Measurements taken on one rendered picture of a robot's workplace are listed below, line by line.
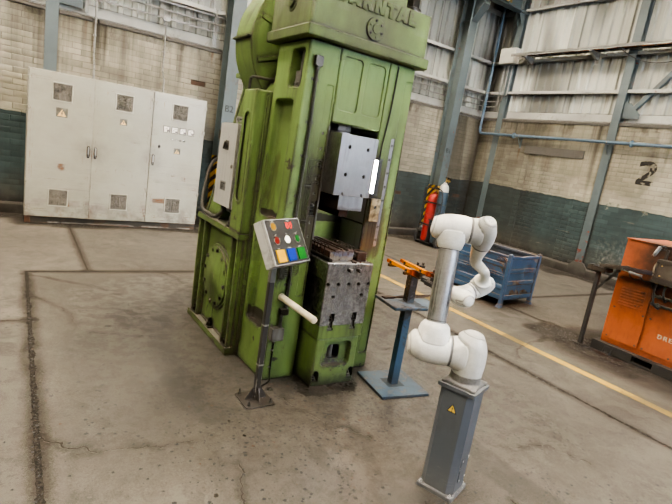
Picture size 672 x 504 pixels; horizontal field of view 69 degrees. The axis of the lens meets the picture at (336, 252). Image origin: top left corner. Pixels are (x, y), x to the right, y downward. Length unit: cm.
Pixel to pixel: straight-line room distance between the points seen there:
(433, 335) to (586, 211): 863
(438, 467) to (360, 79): 241
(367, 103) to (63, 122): 534
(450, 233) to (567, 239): 866
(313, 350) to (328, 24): 212
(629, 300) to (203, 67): 709
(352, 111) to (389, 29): 58
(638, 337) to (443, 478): 362
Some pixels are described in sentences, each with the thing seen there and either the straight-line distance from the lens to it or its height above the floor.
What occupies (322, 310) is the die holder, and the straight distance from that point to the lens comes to 337.
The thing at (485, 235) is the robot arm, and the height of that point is 136.
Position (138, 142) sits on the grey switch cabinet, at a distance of 815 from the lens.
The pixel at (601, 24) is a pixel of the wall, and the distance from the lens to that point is 1187.
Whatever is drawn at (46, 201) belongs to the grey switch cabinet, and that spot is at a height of 32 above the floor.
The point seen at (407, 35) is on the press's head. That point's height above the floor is 248.
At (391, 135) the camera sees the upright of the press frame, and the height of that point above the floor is 182.
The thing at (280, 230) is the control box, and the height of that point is 114.
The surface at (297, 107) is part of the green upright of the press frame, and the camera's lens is 327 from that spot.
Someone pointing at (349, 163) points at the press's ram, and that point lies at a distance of 329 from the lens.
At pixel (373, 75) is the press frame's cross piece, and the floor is 218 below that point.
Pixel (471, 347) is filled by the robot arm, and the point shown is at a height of 82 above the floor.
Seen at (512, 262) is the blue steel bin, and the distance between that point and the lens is 673.
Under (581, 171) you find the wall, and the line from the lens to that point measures 1109.
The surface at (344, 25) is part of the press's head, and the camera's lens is 339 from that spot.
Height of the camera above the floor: 164
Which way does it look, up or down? 11 degrees down
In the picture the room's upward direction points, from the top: 9 degrees clockwise
